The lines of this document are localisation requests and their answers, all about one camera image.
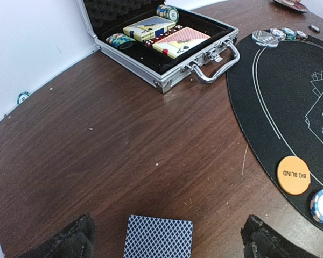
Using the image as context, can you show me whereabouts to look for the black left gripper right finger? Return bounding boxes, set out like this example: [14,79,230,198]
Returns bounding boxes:
[241,214,315,257]

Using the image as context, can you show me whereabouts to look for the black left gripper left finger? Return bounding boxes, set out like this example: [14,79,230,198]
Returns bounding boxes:
[21,213,95,257]

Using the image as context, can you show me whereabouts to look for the blue patterned card deck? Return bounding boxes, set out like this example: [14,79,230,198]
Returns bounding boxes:
[123,215,193,257]

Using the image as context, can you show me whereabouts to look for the blue chips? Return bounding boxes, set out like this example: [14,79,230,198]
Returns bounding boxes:
[310,189,323,223]
[270,28,286,41]

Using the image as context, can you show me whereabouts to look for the orange big blind button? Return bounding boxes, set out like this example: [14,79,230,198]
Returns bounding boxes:
[277,156,311,195]

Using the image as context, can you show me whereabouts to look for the green chips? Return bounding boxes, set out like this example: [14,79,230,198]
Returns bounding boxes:
[282,27,297,40]

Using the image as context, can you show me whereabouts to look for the orange chips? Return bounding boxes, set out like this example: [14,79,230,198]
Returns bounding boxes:
[296,30,308,40]

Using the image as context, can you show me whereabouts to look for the orange black chip stack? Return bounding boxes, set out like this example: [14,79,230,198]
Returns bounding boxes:
[309,25,320,33]

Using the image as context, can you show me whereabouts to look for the round black poker mat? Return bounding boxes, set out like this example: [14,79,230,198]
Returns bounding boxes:
[227,36,323,221]

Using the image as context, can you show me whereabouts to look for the clear dealer button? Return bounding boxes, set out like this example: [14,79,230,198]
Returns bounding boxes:
[251,30,279,49]

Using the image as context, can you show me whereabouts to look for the teal chip stack in case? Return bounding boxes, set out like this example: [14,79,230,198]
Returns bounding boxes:
[106,33,136,50]

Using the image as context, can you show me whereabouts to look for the red dice row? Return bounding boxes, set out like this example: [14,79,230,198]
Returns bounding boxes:
[142,25,184,47]

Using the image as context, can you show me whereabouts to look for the red card deck box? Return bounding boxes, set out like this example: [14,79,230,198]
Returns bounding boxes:
[152,27,210,59]

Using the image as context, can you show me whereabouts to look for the aluminium poker case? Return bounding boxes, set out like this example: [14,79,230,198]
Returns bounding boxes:
[78,1,240,93]

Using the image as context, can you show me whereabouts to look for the blue card deck box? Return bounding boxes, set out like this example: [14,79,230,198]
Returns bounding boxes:
[123,16,176,42]

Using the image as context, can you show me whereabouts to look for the red saucer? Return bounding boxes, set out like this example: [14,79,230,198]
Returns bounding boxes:
[273,0,309,13]

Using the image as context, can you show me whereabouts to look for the green chip stack in case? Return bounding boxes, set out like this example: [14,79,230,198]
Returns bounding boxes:
[156,4,179,22]

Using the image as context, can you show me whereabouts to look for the teal chip by wall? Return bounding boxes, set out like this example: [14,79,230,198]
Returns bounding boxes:
[17,91,31,105]

